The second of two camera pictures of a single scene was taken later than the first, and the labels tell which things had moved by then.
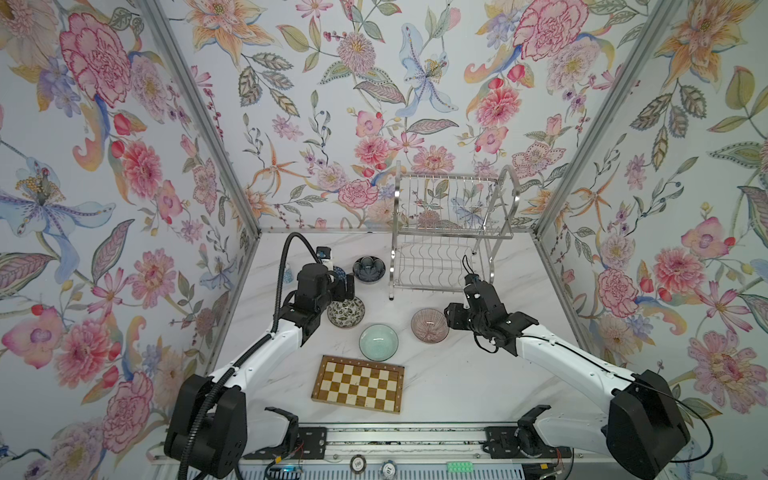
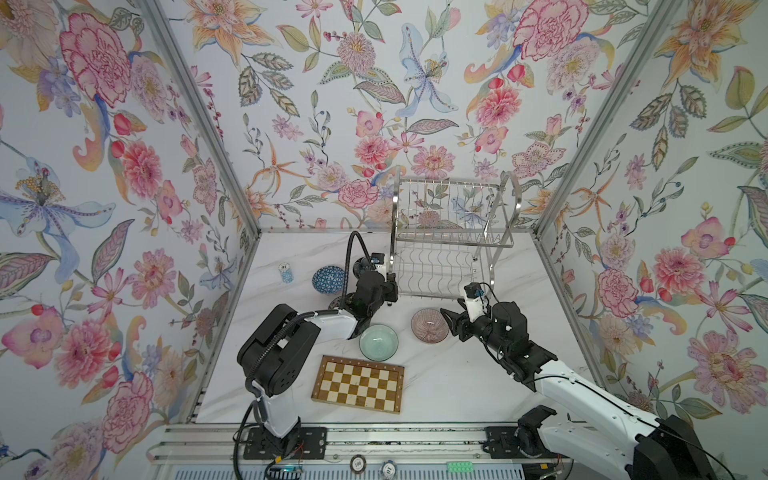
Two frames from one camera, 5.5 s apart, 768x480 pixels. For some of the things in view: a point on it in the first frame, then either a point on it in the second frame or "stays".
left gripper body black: x=325 y=301 → x=385 y=295
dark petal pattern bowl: x=369 y=269 stays
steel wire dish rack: x=440 y=219 stays
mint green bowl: x=378 y=342 stays
